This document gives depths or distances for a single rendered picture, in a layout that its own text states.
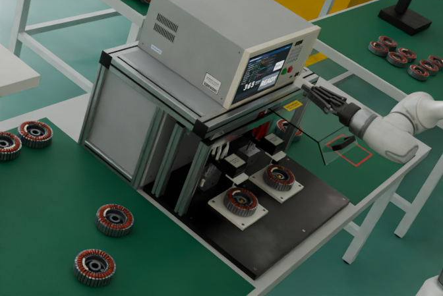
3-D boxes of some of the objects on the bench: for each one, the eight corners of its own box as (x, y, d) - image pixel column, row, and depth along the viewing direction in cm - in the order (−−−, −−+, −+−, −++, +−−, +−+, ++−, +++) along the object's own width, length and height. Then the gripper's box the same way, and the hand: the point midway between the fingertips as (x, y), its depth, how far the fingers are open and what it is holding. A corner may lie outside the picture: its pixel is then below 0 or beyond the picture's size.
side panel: (142, 187, 231) (169, 107, 214) (136, 190, 228) (163, 110, 212) (84, 140, 241) (105, 60, 224) (77, 143, 239) (98, 62, 222)
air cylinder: (217, 184, 242) (222, 171, 239) (204, 191, 236) (209, 178, 233) (206, 175, 244) (211, 163, 241) (192, 182, 238) (198, 170, 235)
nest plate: (302, 188, 256) (304, 186, 255) (281, 204, 244) (282, 201, 244) (270, 165, 262) (271, 163, 261) (248, 178, 250) (249, 176, 249)
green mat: (415, 155, 309) (415, 155, 309) (354, 206, 262) (355, 205, 262) (250, 47, 344) (250, 47, 344) (170, 74, 297) (170, 74, 297)
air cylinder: (255, 161, 260) (260, 150, 257) (244, 168, 255) (249, 156, 252) (244, 154, 262) (250, 142, 259) (233, 160, 256) (238, 148, 254)
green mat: (255, 288, 210) (256, 287, 210) (112, 407, 163) (112, 406, 163) (45, 117, 245) (45, 117, 245) (-123, 175, 198) (-123, 174, 198)
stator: (136, 221, 216) (140, 212, 214) (122, 243, 207) (126, 234, 205) (103, 206, 217) (106, 197, 215) (88, 227, 207) (91, 218, 205)
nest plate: (267, 213, 237) (268, 210, 237) (242, 231, 226) (243, 228, 225) (233, 188, 243) (234, 184, 242) (207, 203, 231) (208, 200, 231)
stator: (297, 185, 255) (301, 177, 253) (281, 196, 246) (285, 188, 244) (273, 167, 259) (276, 159, 257) (256, 177, 250) (260, 169, 248)
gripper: (341, 133, 220) (281, 93, 229) (359, 122, 230) (300, 84, 239) (351, 114, 216) (289, 74, 225) (368, 103, 226) (309, 65, 235)
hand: (303, 84), depth 230 cm, fingers closed
